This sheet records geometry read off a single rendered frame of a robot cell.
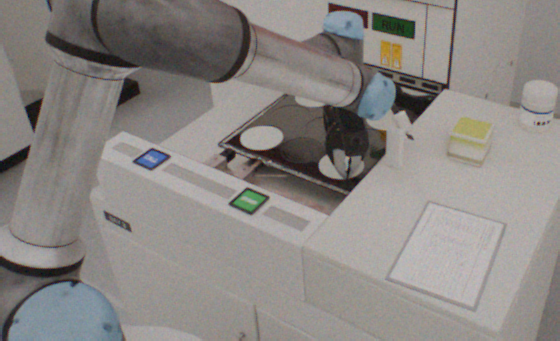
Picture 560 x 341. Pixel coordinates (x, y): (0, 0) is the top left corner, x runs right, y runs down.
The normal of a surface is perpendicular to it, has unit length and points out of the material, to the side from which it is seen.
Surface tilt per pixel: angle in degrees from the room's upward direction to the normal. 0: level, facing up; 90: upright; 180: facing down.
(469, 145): 90
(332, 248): 0
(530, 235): 0
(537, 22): 90
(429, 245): 0
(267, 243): 90
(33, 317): 10
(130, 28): 77
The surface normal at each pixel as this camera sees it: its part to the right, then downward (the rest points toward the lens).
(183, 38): 0.34, 0.33
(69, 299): 0.07, -0.75
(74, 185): 0.64, 0.39
